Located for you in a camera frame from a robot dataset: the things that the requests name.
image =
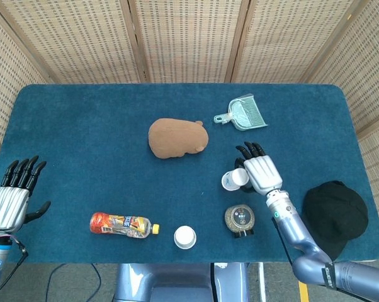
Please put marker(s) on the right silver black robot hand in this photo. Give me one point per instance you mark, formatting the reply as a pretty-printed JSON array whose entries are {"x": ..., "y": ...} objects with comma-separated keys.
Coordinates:
[{"x": 263, "y": 173}]

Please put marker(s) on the paper cup green flower print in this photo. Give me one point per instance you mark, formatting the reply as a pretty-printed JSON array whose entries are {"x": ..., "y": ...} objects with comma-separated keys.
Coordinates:
[{"x": 184, "y": 234}]

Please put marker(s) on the black baseball cap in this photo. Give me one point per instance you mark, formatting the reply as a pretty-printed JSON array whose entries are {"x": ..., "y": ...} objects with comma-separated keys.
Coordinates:
[{"x": 334, "y": 214}]

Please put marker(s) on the teal dustpan with brush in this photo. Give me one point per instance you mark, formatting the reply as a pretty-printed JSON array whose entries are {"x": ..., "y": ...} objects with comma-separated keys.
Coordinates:
[{"x": 244, "y": 114}]

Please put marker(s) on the orange drink plastic bottle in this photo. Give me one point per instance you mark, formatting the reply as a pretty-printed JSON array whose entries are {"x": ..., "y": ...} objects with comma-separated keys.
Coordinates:
[{"x": 120, "y": 224}]

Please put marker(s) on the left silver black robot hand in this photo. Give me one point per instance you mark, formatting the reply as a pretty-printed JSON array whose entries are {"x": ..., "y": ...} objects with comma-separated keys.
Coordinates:
[{"x": 7, "y": 207}]

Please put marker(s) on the paper cup blue flower print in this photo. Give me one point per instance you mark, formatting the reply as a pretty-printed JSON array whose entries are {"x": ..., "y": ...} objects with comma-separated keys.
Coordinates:
[{"x": 232, "y": 181}]

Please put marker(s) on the woven folding screen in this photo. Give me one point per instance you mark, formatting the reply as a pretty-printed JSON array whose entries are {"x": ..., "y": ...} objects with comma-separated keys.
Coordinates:
[{"x": 189, "y": 37}]

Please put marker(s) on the blue-grey robot torso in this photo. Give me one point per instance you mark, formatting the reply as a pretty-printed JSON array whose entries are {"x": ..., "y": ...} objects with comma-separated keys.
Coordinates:
[{"x": 177, "y": 283}]

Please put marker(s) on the brown plush toy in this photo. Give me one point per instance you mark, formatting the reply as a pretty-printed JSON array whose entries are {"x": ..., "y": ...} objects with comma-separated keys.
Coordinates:
[{"x": 177, "y": 138}]

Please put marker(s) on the blue felt table cloth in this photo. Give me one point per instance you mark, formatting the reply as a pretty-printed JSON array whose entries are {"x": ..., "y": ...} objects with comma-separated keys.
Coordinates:
[{"x": 82, "y": 126}]

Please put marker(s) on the glass jar black lid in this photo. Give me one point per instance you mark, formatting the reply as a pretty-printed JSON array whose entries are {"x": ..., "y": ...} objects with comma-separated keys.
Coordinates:
[{"x": 240, "y": 216}]

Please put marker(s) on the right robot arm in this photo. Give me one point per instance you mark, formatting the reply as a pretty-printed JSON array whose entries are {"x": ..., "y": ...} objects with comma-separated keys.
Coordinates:
[{"x": 290, "y": 226}]

